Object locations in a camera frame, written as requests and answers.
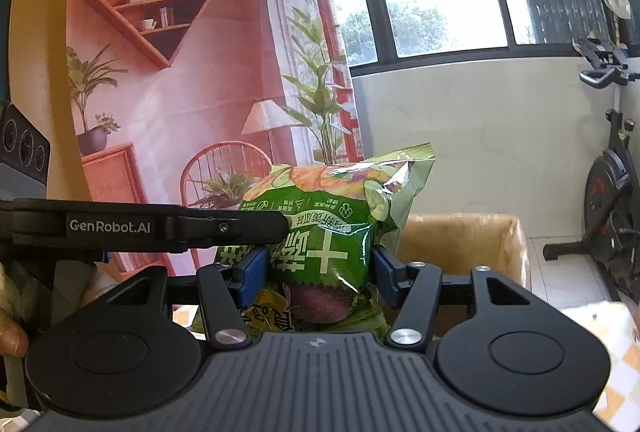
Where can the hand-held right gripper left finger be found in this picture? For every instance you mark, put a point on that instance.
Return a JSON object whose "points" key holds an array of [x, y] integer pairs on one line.
{"points": [[252, 274]]}

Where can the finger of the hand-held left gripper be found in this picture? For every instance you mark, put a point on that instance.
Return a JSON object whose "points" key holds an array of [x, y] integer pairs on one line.
{"points": [[125, 227]]}

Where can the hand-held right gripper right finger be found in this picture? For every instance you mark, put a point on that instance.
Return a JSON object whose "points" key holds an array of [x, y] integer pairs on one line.
{"points": [[387, 274]]}

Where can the green snack bag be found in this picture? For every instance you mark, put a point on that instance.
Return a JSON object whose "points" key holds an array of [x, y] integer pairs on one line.
{"points": [[320, 232]]}

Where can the brown cardboard box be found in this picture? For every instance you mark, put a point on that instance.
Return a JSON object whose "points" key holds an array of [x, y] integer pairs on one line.
{"points": [[465, 242]]}

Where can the person's left hand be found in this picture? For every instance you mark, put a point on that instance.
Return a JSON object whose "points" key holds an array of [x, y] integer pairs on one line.
{"points": [[11, 337]]}

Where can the black exercise bike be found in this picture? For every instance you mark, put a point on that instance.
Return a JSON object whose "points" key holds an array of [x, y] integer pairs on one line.
{"points": [[607, 212]]}

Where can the checkered tablecloth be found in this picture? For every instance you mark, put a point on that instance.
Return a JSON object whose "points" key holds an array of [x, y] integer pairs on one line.
{"points": [[620, 362]]}

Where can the pale hanging bag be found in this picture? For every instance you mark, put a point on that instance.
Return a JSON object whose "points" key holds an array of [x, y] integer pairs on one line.
{"points": [[616, 2]]}

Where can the room print wall poster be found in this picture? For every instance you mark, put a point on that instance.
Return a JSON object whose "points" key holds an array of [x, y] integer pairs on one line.
{"points": [[200, 62]]}

